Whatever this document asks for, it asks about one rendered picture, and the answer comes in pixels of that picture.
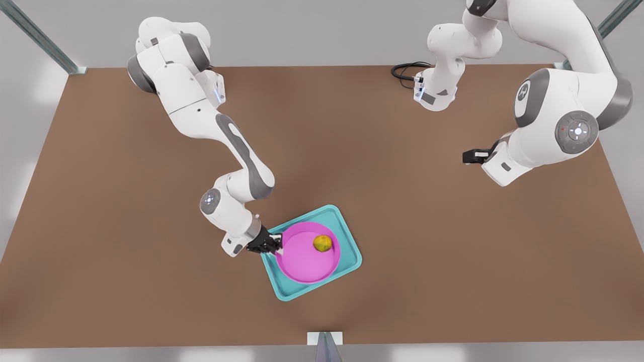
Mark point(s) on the pink round plate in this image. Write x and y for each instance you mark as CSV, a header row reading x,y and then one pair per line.
x,y
307,256

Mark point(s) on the orange fruit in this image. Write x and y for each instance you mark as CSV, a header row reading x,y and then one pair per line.
x,y
322,243

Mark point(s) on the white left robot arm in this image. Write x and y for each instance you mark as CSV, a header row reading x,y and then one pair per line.
x,y
563,100

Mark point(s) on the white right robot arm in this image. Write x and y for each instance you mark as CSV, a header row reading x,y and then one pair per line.
x,y
196,108

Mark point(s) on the teal rectangular tray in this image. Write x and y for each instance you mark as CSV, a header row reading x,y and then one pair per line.
x,y
347,251

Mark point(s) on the silver frame post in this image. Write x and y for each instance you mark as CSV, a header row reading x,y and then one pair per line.
x,y
327,347
604,25
40,37

